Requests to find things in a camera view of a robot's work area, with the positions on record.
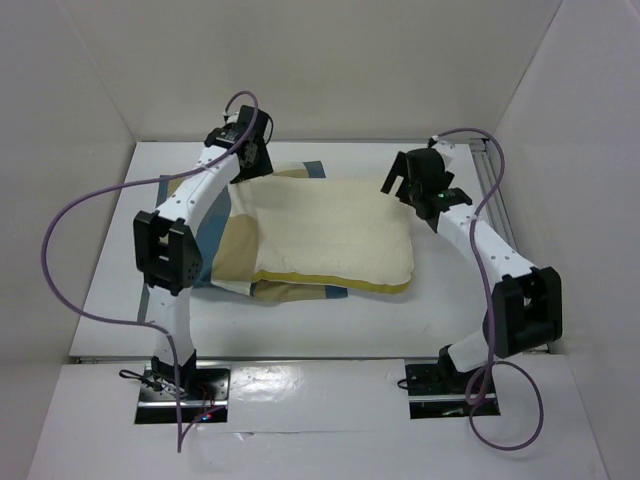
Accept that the blue beige patchwork pillowcase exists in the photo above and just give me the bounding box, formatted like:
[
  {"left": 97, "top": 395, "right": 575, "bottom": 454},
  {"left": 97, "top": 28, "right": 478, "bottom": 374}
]
[{"left": 137, "top": 159, "right": 351, "bottom": 326}]

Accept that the cream and yellow pillow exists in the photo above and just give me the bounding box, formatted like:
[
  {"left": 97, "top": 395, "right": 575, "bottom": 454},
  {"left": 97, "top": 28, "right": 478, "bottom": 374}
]
[{"left": 251, "top": 176, "right": 414, "bottom": 294}]

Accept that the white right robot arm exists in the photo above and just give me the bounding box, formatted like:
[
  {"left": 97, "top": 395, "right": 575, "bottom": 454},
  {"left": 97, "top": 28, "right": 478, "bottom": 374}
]
[{"left": 381, "top": 147, "right": 563, "bottom": 392}]

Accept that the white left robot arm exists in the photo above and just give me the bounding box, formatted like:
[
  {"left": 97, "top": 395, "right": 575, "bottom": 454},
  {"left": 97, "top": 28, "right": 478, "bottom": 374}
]
[{"left": 133, "top": 105, "right": 273, "bottom": 399}]

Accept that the aluminium rail right side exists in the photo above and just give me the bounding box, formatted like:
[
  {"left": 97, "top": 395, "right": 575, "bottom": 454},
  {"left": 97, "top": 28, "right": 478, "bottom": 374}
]
[{"left": 470, "top": 138, "right": 515, "bottom": 245}]

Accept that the aluminium rail front edge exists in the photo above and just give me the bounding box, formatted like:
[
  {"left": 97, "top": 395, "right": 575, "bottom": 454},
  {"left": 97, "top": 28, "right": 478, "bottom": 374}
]
[{"left": 69, "top": 355, "right": 438, "bottom": 364}]

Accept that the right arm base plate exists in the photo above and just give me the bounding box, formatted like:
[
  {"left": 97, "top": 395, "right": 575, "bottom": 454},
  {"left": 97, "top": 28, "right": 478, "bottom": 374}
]
[{"left": 396, "top": 363, "right": 474, "bottom": 420}]

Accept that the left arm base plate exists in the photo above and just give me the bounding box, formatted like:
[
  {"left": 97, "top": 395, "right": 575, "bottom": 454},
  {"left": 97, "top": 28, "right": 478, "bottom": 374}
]
[{"left": 118, "top": 367, "right": 231, "bottom": 425}]

